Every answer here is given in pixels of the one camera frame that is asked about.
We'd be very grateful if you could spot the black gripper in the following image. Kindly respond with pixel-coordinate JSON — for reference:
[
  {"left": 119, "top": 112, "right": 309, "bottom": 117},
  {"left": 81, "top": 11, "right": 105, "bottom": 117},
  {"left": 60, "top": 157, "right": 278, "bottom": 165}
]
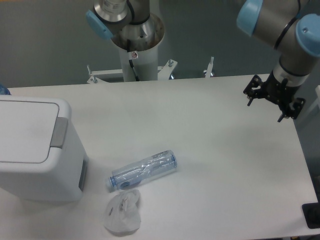
[{"left": 243, "top": 74, "right": 306, "bottom": 123}]

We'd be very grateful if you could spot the second grey blue robot arm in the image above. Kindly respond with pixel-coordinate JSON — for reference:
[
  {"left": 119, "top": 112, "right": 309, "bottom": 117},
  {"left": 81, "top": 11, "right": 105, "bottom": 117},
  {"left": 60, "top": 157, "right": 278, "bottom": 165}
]
[{"left": 85, "top": 0, "right": 150, "bottom": 40}]

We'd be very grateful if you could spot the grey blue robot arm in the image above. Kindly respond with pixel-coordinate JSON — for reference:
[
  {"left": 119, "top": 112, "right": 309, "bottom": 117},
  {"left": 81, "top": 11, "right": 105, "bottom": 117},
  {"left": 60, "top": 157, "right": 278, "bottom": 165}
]
[{"left": 236, "top": 0, "right": 320, "bottom": 122}]

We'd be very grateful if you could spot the white plastic trash can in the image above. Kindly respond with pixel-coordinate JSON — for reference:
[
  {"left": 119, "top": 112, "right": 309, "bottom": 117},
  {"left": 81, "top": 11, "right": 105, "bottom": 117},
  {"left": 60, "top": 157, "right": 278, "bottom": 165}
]
[{"left": 0, "top": 95, "right": 89, "bottom": 202}]

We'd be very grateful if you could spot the white trash can lid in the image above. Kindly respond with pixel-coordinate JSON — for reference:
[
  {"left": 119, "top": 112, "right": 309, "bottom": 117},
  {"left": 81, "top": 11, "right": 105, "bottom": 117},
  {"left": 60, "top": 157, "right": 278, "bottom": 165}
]
[{"left": 0, "top": 96, "right": 72, "bottom": 164}]

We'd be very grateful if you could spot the black object at table edge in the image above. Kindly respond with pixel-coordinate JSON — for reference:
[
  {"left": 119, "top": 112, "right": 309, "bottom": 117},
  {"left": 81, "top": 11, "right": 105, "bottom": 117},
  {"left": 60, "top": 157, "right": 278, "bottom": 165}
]
[{"left": 302, "top": 202, "right": 320, "bottom": 229}]

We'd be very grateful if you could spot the clear plastic water bottle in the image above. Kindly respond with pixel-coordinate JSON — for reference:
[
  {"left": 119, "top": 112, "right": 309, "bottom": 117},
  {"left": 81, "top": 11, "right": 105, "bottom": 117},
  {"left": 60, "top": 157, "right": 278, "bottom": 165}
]
[{"left": 106, "top": 150, "right": 178, "bottom": 192}]

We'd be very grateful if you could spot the crumpled white plastic bag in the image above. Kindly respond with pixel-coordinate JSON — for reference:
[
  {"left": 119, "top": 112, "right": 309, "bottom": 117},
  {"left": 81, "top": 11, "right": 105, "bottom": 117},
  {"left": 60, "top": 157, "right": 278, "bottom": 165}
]
[{"left": 103, "top": 189, "right": 141, "bottom": 236}]

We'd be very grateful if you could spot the blue object at left edge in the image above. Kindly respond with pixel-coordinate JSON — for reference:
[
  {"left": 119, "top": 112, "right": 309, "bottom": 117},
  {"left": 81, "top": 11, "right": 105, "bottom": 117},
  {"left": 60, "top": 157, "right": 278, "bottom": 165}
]
[{"left": 0, "top": 83, "right": 11, "bottom": 96}]

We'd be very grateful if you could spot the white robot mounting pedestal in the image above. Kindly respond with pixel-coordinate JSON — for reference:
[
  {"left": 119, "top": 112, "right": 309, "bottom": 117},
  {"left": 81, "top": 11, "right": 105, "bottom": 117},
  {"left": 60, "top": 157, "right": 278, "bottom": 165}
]
[{"left": 111, "top": 13, "right": 165, "bottom": 71}]

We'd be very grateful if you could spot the black cable on pedestal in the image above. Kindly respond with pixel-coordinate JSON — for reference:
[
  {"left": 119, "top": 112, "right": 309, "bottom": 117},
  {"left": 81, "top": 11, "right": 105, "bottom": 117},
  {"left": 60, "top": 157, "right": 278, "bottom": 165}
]
[{"left": 126, "top": 39, "right": 140, "bottom": 82}]

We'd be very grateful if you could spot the white metal base frame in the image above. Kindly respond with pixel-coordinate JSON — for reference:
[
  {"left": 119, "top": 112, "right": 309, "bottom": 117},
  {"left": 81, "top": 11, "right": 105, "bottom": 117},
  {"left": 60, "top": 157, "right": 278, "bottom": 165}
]
[{"left": 86, "top": 56, "right": 216, "bottom": 85}]

